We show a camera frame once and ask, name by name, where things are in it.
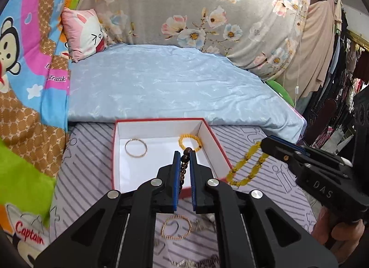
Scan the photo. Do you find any beige hanging garment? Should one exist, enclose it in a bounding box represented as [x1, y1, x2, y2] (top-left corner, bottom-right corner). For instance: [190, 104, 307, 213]
[277, 0, 343, 98]

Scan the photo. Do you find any gold bead bracelet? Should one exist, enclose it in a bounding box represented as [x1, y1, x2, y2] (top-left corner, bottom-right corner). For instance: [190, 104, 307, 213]
[161, 214, 193, 240]

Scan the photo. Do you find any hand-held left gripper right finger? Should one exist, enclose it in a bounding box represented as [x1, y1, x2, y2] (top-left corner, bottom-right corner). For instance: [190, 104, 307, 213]
[189, 151, 339, 268]

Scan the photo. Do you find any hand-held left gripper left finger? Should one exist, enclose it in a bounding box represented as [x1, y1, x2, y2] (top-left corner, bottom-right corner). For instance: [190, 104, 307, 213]
[35, 150, 185, 268]

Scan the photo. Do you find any pink cartoon pillow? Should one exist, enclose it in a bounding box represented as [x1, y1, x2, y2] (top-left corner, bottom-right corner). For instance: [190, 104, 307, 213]
[61, 7, 108, 63]

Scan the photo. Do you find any red jewelry box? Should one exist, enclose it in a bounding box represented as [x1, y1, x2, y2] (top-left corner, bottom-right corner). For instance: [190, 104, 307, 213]
[111, 117, 233, 199]

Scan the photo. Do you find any black patterned box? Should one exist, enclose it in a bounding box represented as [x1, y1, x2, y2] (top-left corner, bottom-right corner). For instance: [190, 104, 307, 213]
[353, 83, 369, 170]

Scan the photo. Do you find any grey floral quilt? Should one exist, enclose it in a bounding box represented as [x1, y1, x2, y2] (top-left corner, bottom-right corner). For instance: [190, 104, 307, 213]
[78, 0, 313, 81]

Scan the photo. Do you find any white cable with switch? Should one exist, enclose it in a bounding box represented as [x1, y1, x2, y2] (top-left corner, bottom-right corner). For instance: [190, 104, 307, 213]
[284, 0, 302, 102]

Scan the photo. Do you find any silver charm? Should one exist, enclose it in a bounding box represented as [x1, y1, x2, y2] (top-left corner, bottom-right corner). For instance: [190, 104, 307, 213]
[192, 217, 217, 232]

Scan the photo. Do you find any row of hanging clothes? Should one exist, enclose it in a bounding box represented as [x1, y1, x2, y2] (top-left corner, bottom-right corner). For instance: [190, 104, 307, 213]
[303, 11, 369, 153]

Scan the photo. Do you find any green plastic stool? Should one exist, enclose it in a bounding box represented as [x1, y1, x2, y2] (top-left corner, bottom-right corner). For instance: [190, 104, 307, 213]
[265, 80, 295, 107]

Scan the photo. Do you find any colourful cartoon blanket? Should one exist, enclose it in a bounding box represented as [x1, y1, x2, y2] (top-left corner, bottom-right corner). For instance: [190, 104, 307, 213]
[0, 0, 95, 268]

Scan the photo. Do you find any dark bead bracelet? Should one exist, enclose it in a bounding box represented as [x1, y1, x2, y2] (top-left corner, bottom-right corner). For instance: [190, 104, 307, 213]
[179, 147, 192, 196]

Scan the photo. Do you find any light blue quilt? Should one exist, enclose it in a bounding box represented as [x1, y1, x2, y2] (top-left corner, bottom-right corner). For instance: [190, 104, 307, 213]
[67, 44, 306, 136]

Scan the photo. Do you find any grey striped bedsheet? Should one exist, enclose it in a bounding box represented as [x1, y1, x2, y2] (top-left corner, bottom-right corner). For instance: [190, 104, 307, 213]
[49, 122, 318, 268]

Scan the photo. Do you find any person's right hand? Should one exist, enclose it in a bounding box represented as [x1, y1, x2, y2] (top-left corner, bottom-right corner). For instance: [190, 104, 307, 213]
[313, 206, 366, 263]

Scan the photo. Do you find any thin gold bangle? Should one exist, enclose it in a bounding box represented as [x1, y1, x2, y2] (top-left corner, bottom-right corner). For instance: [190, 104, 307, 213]
[125, 138, 148, 158]

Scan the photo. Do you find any yellow chunky bead bracelet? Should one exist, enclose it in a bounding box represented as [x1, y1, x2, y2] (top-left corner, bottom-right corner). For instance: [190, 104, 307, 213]
[226, 143, 270, 188]

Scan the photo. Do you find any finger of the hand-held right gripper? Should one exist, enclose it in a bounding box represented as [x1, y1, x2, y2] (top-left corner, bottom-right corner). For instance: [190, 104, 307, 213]
[271, 136, 310, 156]
[260, 137, 306, 179]

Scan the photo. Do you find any orange bead bracelet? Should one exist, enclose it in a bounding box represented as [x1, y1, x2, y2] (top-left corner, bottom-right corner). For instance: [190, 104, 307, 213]
[178, 133, 202, 153]

